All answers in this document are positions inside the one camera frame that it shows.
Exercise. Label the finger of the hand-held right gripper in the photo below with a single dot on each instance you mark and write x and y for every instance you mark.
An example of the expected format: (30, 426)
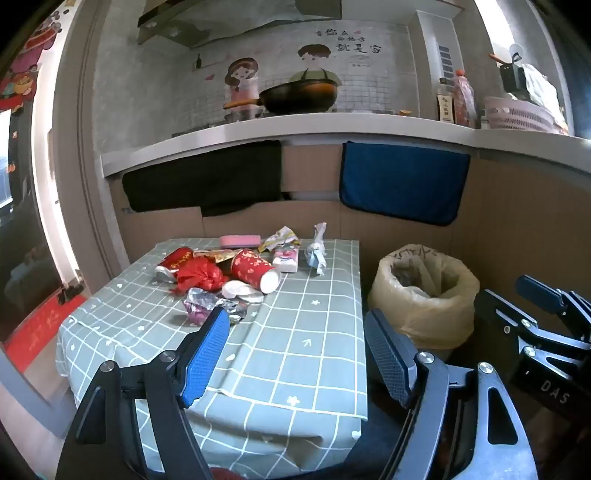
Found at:
(540, 290)
(501, 318)

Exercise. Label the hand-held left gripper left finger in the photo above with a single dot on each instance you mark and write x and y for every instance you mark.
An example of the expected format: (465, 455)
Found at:
(205, 357)

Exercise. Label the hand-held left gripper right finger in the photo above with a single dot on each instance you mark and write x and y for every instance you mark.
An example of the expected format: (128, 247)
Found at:
(388, 360)

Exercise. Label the bin with yellow bag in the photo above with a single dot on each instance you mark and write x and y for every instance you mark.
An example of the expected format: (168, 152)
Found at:
(415, 318)

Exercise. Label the pink bubble wrap pouch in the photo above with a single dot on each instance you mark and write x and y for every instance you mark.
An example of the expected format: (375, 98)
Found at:
(240, 241)

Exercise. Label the yellow snack wrapper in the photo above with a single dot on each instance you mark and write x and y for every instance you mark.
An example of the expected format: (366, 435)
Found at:
(279, 237)

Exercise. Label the crumpled silver foil wrapper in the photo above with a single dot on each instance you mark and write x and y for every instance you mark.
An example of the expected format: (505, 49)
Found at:
(207, 304)

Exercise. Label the crumpled white paper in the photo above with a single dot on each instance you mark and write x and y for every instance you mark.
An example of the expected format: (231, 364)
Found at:
(242, 290)

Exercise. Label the crumpled red plastic bag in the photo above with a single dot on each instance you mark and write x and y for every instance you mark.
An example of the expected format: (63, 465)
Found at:
(201, 274)

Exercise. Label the brown cardboard panel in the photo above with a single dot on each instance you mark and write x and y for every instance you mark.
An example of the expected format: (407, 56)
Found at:
(508, 207)

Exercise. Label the green grid tablecloth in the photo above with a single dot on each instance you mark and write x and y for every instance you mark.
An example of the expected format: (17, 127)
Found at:
(300, 332)

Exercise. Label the red paper cup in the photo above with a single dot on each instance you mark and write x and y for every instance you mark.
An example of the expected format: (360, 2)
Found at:
(251, 270)

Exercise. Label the crushed red can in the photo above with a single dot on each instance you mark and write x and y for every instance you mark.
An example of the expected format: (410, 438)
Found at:
(174, 261)

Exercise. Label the yellow red flat packet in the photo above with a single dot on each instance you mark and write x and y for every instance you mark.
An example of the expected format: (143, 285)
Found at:
(217, 254)

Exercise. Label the pink white tissue pack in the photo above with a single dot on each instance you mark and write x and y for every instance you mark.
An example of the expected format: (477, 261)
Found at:
(286, 259)

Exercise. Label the blue white crumpled wrapper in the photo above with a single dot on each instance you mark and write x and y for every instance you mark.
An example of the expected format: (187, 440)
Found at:
(316, 253)

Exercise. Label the red floor mat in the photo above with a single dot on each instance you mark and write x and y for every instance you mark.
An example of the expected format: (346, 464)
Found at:
(41, 330)

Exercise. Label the blue towel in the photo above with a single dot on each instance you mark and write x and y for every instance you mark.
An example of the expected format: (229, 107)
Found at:
(401, 182)

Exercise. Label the pink plastic basket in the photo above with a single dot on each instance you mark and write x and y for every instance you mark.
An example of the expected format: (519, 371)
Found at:
(517, 115)

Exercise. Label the black cloth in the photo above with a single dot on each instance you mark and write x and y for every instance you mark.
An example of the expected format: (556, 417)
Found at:
(203, 180)

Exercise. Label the white plastic bag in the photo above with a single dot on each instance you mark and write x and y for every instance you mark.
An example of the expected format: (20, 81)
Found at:
(540, 87)

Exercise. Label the dark sauce bottle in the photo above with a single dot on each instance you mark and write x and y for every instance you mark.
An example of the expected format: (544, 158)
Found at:
(446, 108)

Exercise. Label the black utensil holder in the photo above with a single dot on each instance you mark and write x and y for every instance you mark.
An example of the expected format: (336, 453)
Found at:
(511, 76)

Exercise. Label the white kitchen countertop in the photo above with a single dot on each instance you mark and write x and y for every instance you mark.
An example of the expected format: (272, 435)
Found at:
(184, 141)

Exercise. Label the black wok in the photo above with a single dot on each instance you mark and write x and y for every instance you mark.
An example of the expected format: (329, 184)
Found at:
(300, 97)

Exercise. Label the range hood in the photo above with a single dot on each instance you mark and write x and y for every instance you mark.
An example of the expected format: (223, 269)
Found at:
(184, 23)

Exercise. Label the red door decoration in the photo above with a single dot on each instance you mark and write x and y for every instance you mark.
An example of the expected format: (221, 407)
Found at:
(25, 74)

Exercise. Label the white wall appliance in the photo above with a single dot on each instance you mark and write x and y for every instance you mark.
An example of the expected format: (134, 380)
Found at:
(441, 37)

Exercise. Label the cartoon wall sticker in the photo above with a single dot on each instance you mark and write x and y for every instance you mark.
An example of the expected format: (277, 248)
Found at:
(240, 74)

